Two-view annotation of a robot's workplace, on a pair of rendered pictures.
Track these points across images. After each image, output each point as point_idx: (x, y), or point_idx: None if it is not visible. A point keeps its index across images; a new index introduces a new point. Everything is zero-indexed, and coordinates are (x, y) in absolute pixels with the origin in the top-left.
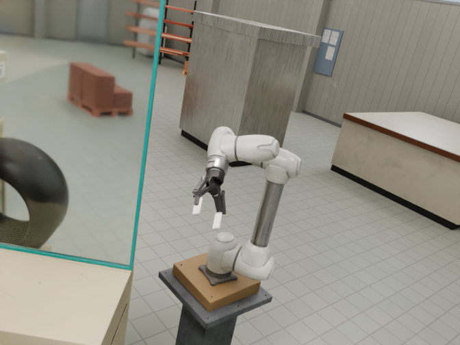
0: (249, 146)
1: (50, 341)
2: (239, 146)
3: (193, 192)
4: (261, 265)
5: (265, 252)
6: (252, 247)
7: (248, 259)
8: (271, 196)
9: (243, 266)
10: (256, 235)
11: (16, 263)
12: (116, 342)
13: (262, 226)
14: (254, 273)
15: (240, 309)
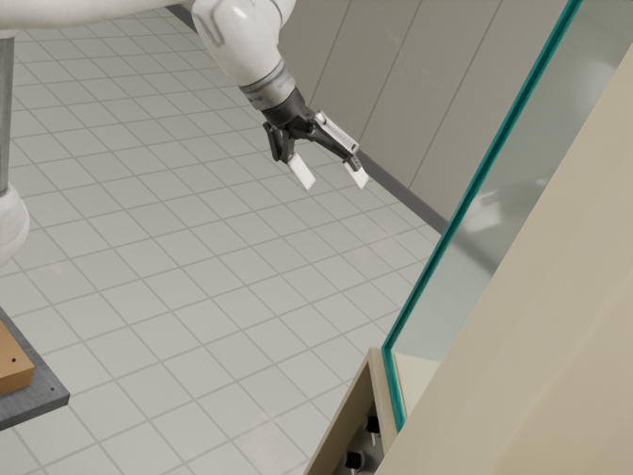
0: (293, 0)
1: None
2: (284, 12)
3: (354, 155)
4: (24, 217)
5: (16, 189)
6: (5, 203)
7: (10, 229)
8: (11, 68)
9: (6, 253)
10: (0, 173)
11: None
12: None
13: (8, 146)
14: (21, 244)
15: (14, 326)
